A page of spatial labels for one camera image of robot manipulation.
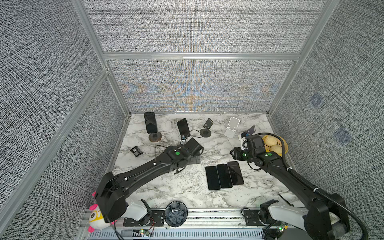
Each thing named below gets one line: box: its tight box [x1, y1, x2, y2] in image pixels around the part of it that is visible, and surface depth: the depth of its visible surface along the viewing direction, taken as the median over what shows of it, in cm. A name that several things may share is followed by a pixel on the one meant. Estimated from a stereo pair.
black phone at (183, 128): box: [176, 118, 191, 140], surface depth 97 cm
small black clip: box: [130, 145, 144, 158], surface depth 98 cm
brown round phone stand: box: [148, 132, 162, 143], surface depth 106 cm
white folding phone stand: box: [224, 116, 241, 139], surface depth 105 cm
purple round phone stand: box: [247, 125, 256, 136], surface depth 100 cm
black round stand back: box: [200, 117, 214, 138], surface depth 108 cm
